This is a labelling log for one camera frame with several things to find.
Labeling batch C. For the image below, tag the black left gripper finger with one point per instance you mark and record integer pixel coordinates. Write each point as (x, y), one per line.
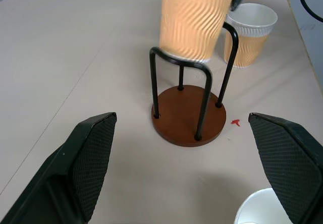
(290, 163)
(75, 173)

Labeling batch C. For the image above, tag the red mark on table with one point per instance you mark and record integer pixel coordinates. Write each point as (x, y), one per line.
(236, 122)

